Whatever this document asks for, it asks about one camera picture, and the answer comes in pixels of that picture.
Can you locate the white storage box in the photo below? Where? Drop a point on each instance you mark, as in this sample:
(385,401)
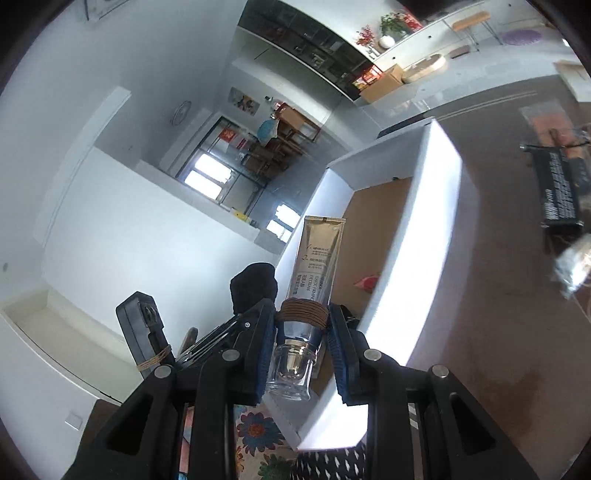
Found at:
(429,230)

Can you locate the round wall clock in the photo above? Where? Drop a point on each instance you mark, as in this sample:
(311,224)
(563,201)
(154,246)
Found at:
(180,113)

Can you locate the bagged chopstick bundle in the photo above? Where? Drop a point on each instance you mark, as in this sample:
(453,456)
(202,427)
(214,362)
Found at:
(575,267)

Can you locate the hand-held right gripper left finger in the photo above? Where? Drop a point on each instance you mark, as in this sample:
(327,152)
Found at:
(265,350)

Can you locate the grey floor pad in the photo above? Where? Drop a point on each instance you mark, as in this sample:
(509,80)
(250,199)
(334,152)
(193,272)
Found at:
(459,50)

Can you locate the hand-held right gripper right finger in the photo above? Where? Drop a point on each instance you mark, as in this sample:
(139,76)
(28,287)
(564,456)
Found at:
(337,350)

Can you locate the cardboard box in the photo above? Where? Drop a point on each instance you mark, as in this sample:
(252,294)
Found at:
(385,83)

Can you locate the colourful wall picture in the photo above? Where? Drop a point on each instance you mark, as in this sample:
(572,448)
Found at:
(243,99)

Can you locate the black printed box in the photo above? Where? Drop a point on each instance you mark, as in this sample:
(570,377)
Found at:
(558,189)

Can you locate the black television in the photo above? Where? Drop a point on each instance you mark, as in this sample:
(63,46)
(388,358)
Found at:
(434,7)

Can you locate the red packet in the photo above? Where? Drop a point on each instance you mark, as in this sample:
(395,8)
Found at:
(367,282)

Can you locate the red flower bouquet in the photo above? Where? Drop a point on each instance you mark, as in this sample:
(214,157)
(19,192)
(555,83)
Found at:
(364,35)

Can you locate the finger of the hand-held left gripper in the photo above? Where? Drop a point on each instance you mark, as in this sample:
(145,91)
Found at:
(217,334)

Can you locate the white television cabinet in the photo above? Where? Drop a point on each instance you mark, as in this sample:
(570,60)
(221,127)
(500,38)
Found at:
(415,41)

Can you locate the wooden bench hairpin legs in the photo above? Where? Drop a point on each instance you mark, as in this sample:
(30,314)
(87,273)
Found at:
(471,19)

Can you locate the dark glass cabinet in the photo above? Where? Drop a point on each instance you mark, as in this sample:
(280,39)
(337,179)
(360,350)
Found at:
(300,41)

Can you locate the gold cosmetic tube clear cap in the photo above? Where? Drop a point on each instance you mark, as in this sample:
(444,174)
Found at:
(316,258)

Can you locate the oval wooden tray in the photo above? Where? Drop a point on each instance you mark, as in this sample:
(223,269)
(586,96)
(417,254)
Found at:
(425,68)

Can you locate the red gift bag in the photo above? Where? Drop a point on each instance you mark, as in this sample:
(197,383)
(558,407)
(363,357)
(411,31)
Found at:
(412,21)

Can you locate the black knit hat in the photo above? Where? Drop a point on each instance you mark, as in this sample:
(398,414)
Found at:
(254,286)

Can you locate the red orange gift boxes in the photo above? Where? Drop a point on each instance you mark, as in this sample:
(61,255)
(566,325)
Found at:
(367,77)

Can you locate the purple round mat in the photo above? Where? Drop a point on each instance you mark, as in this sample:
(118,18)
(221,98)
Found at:
(521,36)

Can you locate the floral mat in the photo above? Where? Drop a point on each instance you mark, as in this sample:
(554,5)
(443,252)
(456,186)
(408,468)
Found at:
(254,434)

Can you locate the white round vase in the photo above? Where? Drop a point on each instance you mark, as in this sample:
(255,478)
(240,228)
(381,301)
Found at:
(387,41)

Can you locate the clear plastic package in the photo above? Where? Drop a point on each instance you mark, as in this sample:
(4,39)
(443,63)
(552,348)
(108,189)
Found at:
(545,122)

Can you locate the bushy green potted plant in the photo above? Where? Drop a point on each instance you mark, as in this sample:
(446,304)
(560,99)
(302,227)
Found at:
(393,23)

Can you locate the black patterned mat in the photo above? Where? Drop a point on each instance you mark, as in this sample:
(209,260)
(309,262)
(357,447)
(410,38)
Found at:
(332,464)

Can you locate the white flat box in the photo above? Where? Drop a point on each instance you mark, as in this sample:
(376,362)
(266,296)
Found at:
(575,78)

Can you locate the wooden dining chair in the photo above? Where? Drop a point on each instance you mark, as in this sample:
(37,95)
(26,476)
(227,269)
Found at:
(295,122)

